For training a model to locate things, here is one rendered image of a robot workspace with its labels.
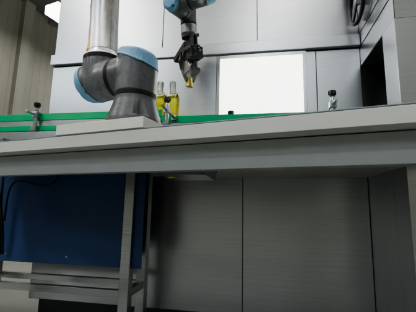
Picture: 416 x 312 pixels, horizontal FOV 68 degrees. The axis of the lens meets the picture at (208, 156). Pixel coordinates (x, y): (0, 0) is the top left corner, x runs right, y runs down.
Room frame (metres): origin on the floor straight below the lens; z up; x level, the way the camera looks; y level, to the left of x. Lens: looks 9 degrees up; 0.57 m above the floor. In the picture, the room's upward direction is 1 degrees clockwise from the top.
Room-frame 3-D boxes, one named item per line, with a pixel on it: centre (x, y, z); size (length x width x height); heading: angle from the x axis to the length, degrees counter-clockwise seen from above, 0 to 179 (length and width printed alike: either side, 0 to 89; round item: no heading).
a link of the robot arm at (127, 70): (0.83, 0.21, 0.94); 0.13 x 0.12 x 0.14; 62
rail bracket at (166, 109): (1.23, 0.17, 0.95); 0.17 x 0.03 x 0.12; 170
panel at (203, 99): (1.46, -0.02, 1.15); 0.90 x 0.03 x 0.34; 80
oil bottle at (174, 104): (1.36, 0.17, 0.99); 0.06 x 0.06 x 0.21; 80
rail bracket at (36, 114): (1.29, 0.77, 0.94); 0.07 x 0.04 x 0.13; 170
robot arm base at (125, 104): (0.83, 0.21, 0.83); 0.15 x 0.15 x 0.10
